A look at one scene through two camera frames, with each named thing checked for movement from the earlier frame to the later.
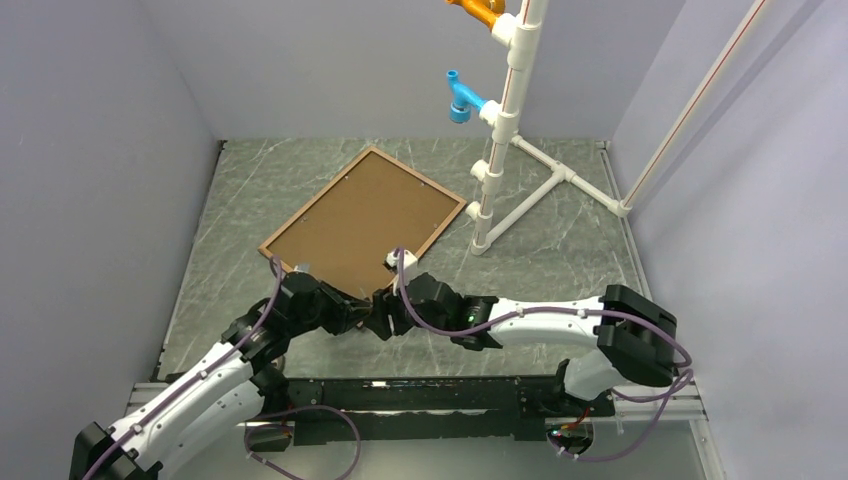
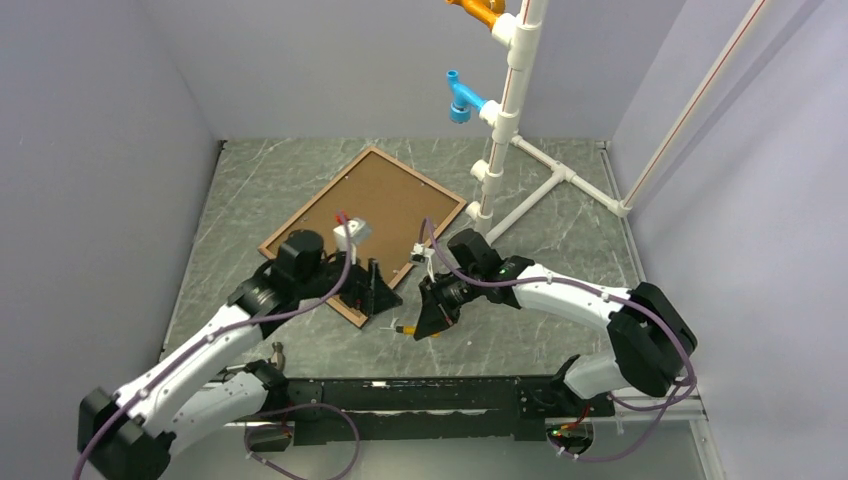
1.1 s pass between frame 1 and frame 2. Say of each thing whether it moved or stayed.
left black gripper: moved
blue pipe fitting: stayed
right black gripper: moved
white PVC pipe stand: stayed
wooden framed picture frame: stayed
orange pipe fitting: stayed
